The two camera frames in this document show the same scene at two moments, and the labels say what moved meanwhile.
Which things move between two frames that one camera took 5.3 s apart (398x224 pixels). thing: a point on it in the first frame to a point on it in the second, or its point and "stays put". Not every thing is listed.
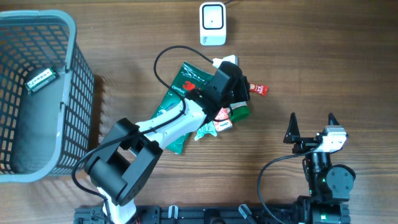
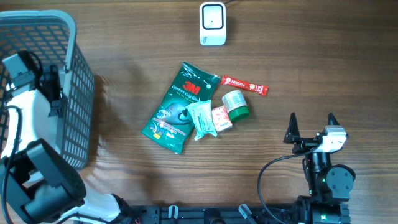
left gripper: x=244 y=86 to x=55 y=74
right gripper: x=293 y=135 stays put
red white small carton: x=222 y=121 stays put
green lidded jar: x=240 y=111 stays put
